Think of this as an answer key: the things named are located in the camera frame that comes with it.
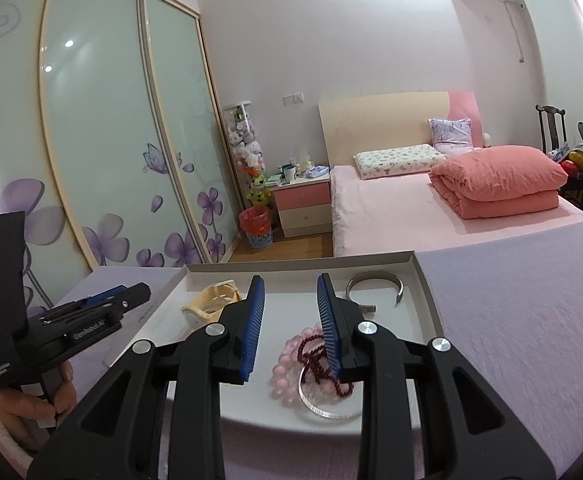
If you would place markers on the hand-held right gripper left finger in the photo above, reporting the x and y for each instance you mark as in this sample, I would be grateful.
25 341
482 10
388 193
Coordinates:
254 325

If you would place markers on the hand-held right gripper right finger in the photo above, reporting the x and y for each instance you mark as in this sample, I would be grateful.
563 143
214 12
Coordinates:
327 325

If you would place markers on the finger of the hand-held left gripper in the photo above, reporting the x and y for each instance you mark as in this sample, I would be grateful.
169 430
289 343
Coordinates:
121 300
104 294

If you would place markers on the grey shallow tray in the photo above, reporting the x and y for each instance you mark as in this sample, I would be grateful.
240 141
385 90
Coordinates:
291 300

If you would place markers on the person's left hand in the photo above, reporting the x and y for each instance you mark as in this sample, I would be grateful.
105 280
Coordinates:
19 405

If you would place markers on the silver metal bangle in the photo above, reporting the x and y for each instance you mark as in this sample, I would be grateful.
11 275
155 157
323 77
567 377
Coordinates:
366 275

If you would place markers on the clear acrylic bangle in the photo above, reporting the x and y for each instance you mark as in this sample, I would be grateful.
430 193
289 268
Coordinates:
321 414

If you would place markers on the red-lined waste bin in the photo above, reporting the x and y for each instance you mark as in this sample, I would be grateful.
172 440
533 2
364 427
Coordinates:
255 227

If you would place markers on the pink and white nightstand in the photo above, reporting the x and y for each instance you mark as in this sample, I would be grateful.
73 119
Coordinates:
304 205

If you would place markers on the pink bed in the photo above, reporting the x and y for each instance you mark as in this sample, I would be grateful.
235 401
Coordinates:
386 205

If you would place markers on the floral sliding-door wardrobe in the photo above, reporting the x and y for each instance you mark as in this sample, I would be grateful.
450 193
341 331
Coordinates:
96 135

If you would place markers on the clear tube of plush toys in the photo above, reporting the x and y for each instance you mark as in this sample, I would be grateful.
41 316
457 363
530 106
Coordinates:
245 150

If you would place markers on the patterned flat pillow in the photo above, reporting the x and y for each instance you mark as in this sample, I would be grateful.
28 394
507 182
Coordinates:
396 162

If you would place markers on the lilac bed sheet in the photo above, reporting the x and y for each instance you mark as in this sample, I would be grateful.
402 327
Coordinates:
511 310

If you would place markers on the beige and pink headboard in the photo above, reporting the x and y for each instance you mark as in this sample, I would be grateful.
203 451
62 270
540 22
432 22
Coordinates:
376 120

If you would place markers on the folded coral quilt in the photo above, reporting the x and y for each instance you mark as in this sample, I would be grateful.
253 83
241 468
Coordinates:
496 180

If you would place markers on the lilac printed pillow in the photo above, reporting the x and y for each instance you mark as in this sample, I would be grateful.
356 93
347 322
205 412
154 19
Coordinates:
450 135

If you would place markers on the pile of colourful toys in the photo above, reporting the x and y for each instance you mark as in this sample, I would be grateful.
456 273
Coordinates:
569 157

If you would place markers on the dark wooden chair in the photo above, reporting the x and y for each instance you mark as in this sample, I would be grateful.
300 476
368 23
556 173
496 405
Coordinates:
551 127

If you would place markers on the white air conditioner pipe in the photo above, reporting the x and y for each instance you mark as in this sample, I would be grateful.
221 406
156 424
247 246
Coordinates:
516 25

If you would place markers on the white wall socket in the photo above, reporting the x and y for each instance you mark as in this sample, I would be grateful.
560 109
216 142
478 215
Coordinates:
293 98

